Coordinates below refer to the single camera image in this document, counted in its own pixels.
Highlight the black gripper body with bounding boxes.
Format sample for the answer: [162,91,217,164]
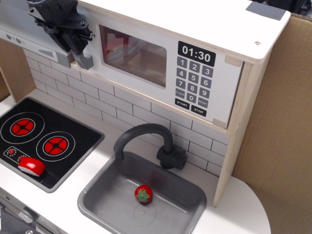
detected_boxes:
[26,0,96,41]

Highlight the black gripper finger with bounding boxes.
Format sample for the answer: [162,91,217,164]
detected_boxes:
[48,30,71,52]
[67,33,88,56]

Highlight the grey microwave door handle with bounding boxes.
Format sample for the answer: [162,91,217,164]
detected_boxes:
[73,13,94,71]

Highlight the white microwave door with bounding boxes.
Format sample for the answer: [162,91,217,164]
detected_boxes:
[78,5,244,128]

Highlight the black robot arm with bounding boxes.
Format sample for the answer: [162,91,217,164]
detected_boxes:
[27,0,95,56]

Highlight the white wooden toy microwave cabinet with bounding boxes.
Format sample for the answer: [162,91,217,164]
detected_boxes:
[78,0,291,206]

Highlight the red orange toy food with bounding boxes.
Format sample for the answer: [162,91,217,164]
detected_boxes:
[103,33,140,64]

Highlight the grey toy range hood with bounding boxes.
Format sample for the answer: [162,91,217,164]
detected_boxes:
[0,0,74,68]

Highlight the black toy stovetop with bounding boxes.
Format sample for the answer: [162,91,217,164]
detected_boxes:
[0,97,104,193]

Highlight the red white toy sushi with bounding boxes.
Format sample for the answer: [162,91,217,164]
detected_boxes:
[18,156,45,177]

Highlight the dark grey toy faucet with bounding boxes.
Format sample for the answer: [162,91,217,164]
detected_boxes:
[113,123,187,170]

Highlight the grey toy sink basin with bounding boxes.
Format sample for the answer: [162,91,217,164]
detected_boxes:
[78,152,206,234]

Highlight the red toy strawberry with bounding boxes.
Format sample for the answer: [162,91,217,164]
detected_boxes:
[135,185,153,204]

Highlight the grey tape patch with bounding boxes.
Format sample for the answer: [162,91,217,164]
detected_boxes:
[246,1,286,20]

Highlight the brown cardboard panel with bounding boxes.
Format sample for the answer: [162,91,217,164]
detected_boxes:
[233,14,312,234]

